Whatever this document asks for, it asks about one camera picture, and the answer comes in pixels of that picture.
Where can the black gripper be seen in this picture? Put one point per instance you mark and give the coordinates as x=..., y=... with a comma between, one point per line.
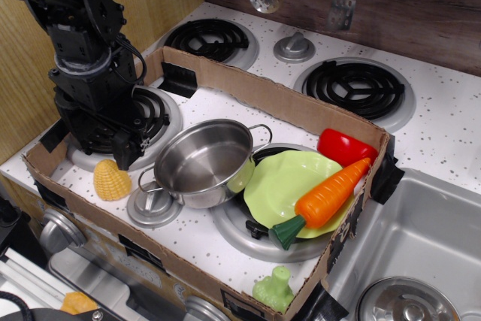
x=89, y=95

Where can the orange plastic toy carrot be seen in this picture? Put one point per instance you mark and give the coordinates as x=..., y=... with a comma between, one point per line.
x=315, y=208

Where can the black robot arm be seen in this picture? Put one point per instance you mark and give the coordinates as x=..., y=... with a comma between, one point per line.
x=81, y=30

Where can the light green plastic plate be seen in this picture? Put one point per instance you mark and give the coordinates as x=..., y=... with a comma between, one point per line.
x=278, y=181

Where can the yellow plastic toy corn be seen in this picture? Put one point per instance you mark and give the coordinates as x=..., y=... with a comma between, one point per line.
x=111, y=183

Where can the front left black burner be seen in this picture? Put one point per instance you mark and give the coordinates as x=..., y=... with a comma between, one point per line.
x=164, y=121

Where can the front silver stove knob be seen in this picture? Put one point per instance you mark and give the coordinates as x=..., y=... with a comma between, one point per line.
x=151, y=207

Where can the silver stove knob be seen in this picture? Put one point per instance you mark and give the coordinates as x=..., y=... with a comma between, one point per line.
x=151, y=207
x=294, y=49

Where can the stainless steel pot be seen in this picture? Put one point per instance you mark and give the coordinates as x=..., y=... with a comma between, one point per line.
x=208, y=163

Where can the brown cardboard fence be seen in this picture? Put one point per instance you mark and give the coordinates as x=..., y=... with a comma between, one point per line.
x=278, y=101

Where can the left silver oven knob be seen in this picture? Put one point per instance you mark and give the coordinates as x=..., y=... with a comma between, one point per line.
x=60, y=233

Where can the silver oven knob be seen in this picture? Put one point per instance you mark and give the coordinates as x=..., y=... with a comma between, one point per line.
x=198, y=309
x=60, y=233

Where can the orange sponge piece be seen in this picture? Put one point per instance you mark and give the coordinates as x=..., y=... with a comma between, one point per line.
x=76, y=302

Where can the right silver oven knob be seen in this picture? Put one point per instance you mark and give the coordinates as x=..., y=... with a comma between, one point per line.
x=198, y=309

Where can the rear silver stove knob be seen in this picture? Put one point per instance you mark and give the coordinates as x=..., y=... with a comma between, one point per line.
x=294, y=49

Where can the green plastic toy broccoli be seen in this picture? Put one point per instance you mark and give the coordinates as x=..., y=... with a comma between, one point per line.
x=274, y=290

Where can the red plastic toy pepper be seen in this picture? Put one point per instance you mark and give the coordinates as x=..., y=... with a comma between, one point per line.
x=344, y=149

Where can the hanging silver spatula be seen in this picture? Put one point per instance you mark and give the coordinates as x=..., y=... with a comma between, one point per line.
x=340, y=15

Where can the rear right black burner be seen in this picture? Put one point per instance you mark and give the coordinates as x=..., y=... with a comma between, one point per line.
x=365, y=87

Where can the silver toy sink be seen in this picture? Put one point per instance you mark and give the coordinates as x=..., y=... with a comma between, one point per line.
x=428, y=230

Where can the silver sink drain lid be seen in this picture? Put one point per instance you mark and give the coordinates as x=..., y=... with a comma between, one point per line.
x=404, y=298

